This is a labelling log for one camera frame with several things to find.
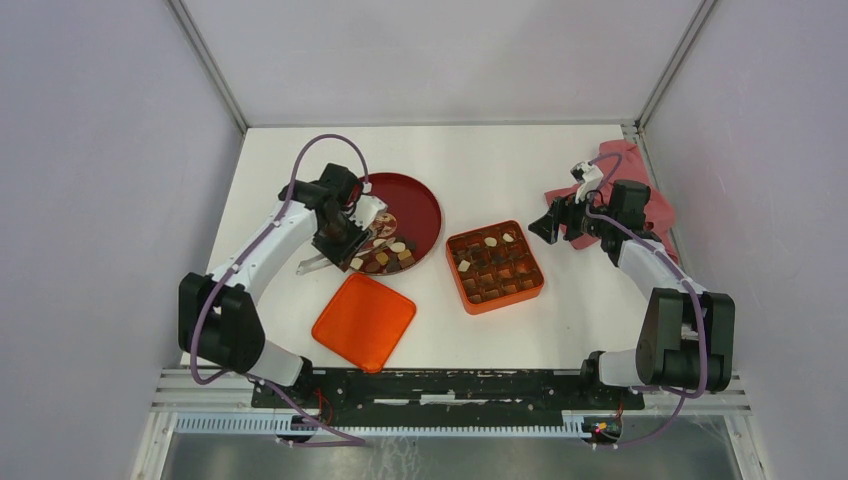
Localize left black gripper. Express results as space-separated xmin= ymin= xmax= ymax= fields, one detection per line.
xmin=312 ymin=208 xmax=373 ymax=272

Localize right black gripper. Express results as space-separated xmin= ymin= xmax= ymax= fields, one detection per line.
xmin=528 ymin=185 xmax=615 ymax=244

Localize metal serving tongs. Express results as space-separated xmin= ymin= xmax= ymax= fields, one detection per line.
xmin=296 ymin=236 xmax=396 ymax=276

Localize orange compartment chocolate box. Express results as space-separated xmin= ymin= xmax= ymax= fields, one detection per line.
xmin=445 ymin=220 xmax=545 ymax=315

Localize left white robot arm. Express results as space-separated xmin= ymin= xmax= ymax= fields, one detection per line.
xmin=177 ymin=164 xmax=387 ymax=408

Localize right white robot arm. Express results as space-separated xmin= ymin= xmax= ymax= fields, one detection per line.
xmin=528 ymin=180 xmax=735 ymax=408

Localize round dark red plate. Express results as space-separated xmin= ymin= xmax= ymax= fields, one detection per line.
xmin=341 ymin=173 xmax=443 ymax=276

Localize orange box lid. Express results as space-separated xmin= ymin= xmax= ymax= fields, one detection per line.
xmin=311 ymin=273 xmax=417 ymax=374

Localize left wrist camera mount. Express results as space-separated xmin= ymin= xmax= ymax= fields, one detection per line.
xmin=352 ymin=194 xmax=388 ymax=230

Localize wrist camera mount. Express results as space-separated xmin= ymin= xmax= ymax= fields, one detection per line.
xmin=570 ymin=162 xmax=604 ymax=203
xmin=352 ymin=194 xmax=388 ymax=230

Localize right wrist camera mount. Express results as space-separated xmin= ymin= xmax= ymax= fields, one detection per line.
xmin=570 ymin=162 xmax=604 ymax=203

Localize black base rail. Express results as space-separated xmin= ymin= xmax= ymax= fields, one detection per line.
xmin=283 ymin=368 xmax=645 ymax=428

